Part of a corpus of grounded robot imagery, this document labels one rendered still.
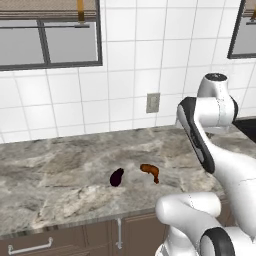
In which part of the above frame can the silver cupboard door handle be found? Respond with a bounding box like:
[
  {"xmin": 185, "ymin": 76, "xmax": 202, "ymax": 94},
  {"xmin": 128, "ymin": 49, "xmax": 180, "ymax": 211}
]
[{"xmin": 115, "ymin": 218, "xmax": 124, "ymax": 250}]

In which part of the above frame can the black hob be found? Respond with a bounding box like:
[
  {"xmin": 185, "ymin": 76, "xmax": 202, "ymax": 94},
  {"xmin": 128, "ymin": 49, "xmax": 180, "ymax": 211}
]
[{"xmin": 232, "ymin": 117, "xmax": 256, "ymax": 144}]

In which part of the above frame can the dark purple eggplant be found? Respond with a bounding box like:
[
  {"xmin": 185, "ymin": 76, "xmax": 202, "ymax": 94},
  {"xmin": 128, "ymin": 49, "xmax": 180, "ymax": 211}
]
[{"xmin": 109, "ymin": 167, "xmax": 126, "ymax": 188}]

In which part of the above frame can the brown chicken drumstick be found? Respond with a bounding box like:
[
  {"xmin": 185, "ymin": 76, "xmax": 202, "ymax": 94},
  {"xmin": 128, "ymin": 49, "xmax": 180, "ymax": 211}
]
[{"xmin": 139, "ymin": 163, "xmax": 161, "ymax": 185}]

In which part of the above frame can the grey wall socket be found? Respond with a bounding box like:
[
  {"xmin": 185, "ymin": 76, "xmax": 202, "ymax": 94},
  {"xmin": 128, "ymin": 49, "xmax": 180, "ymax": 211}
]
[{"xmin": 145, "ymin": 92, "xmax": 161, "ymax": 114}]

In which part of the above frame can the silver drawer handle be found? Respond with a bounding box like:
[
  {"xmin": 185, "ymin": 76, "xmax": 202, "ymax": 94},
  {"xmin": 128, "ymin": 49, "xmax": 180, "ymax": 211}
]
[{"xmin": 7, "ymin": 236, "xmax": 54, "ymax": 256}]

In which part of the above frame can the brown drawer front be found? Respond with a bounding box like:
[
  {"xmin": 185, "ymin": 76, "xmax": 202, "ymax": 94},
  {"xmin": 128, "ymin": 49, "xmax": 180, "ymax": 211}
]
[{"xmin": 0, "ymin": 222, "xmax": 114, "ymax": 256}]

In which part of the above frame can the brown cupboard door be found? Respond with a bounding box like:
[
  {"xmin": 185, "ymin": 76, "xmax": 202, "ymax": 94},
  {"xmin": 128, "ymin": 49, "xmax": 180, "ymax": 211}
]
[{"xmin": 111, "ymin": 212, "xmax": 170, "ymax": 256}]

